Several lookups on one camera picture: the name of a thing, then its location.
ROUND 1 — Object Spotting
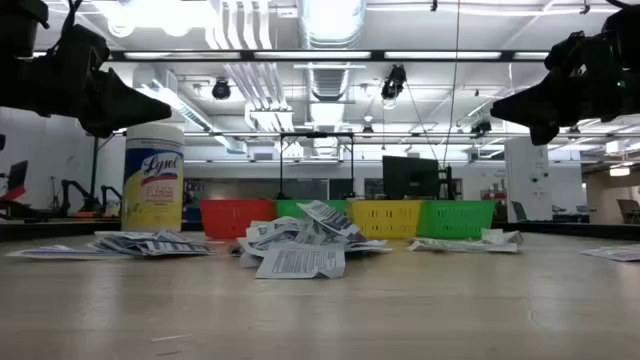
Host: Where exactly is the black upright pole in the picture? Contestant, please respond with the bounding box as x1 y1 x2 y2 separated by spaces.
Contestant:
89 134 101 211

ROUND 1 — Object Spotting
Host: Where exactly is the green plastic basket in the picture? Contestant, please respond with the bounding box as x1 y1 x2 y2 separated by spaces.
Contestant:
275 199 349 220
415 199 497 240

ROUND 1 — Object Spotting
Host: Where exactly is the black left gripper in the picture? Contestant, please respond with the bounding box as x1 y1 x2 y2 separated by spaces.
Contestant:
0 24 173 139

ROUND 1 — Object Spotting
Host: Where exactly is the black hanging camera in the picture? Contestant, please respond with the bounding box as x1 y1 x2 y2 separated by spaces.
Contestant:
380 63 407 101

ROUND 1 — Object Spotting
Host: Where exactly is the black ceiling spotlight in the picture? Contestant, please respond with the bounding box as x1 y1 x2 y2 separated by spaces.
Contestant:
211 77 232 101
469 117 494 137

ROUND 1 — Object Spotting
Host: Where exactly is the yellow Lysol wipes canister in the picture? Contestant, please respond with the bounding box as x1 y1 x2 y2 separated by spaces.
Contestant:
121 123 185 233

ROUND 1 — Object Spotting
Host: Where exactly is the black background rig frame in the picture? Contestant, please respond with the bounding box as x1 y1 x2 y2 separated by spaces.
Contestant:
277 131 356 200

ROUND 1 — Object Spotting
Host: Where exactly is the white square pillar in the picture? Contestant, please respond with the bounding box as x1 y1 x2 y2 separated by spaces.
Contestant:
503 137 554 223

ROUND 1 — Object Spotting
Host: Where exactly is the red plastic basket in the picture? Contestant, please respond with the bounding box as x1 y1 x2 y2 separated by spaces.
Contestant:
199 199 279 240

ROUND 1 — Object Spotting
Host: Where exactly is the yellow plastic basket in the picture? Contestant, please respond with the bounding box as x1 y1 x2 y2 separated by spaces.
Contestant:
346 199 424 240

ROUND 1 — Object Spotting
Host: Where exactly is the green white adhesive bandage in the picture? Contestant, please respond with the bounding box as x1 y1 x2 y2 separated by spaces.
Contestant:
407 237 519 254
480 228 525 246

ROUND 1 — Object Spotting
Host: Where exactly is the black computer monitor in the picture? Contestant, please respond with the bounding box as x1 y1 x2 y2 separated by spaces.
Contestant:
382 155 456 201

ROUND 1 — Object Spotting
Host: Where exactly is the small black monitor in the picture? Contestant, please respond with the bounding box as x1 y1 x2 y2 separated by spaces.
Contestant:
7 159 29 195

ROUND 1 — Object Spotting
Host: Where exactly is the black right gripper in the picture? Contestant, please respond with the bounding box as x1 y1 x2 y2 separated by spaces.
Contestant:
490 30 640 147

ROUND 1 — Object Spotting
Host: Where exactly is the grey printed wipe packet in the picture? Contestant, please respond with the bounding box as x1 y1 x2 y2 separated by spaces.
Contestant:
254 244 347 280

